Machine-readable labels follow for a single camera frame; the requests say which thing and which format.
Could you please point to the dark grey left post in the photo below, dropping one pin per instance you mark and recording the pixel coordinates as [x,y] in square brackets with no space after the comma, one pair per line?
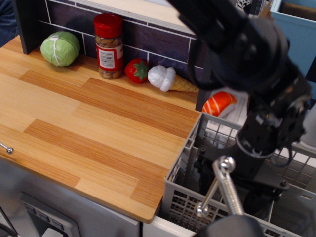
[32,18]

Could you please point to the grey plastic drying rack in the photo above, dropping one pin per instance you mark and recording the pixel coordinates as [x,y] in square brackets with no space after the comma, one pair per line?
[294,215]

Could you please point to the orange salmon sushi toy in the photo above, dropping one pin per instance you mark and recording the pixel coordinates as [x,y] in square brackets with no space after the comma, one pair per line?
[219,104]

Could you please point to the red toy strawberry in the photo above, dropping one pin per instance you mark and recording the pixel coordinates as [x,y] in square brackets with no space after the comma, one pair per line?
[137,70]

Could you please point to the white toy ice cream cone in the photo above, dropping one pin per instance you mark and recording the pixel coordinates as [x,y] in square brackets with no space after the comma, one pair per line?
[166,79]

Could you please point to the grey faucet base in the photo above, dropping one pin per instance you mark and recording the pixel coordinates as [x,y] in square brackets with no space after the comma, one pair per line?
[309,138]

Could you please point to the red lidded nut jar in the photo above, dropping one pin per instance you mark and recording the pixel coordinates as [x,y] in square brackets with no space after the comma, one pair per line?
[109,45]

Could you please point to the small chrome knob rod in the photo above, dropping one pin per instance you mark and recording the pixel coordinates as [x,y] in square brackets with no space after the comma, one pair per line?
[9,150]

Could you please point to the black clamp base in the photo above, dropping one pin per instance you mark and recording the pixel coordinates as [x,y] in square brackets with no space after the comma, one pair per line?
[233,226]

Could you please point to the dark grey shelf post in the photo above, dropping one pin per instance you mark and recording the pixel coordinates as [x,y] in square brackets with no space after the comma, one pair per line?
[203,98]

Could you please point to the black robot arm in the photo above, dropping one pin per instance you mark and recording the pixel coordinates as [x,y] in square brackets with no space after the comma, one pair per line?
[251,55]

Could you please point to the silver dishwasher control panel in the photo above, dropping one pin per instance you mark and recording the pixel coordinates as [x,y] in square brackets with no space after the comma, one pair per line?
[43,217]

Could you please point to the blue plastic bin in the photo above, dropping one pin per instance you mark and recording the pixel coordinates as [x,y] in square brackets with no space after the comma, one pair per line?
[301,33]

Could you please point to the green toy cabbage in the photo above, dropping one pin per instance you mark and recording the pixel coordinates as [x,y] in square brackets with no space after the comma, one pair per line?
[60,48]

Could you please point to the white sink drainboard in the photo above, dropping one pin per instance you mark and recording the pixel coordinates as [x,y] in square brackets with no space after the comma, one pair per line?
[239,114]

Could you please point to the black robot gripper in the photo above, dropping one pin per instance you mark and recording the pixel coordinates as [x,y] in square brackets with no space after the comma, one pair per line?
[260,184]

